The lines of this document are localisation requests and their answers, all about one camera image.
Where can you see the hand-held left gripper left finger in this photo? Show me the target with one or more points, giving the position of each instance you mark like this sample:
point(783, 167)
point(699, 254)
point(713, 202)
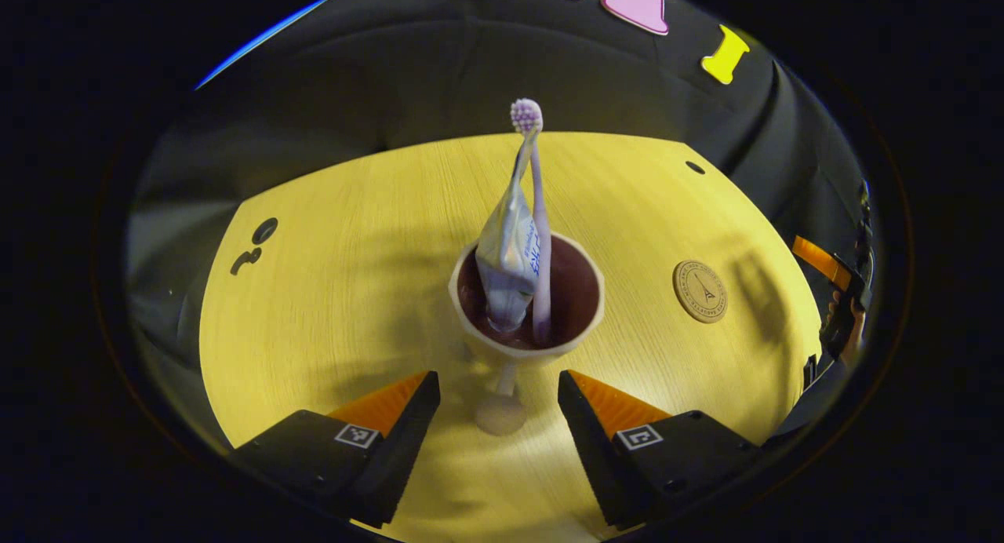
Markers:
point(408, 433)

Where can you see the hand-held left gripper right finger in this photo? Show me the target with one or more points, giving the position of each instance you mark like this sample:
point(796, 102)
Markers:
point(584, 433)

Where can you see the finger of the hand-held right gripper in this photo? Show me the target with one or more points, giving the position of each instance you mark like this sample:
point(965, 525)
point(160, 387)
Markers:
point(816, 259)

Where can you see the round cork coaster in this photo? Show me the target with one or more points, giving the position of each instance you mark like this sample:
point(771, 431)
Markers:
point(700, 292)

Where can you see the beige cup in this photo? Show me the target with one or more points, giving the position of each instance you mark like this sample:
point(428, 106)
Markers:
point(584, 292)

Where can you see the white toothpaste tube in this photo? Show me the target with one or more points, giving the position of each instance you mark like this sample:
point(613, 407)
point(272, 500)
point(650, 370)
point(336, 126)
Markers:
point(506, 253)

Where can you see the pale purple toothbrush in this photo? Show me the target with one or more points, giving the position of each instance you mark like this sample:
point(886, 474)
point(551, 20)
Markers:
point(541, 237)

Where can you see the wooden desktop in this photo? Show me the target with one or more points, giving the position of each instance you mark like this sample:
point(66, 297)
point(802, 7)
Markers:
point(353, 307)

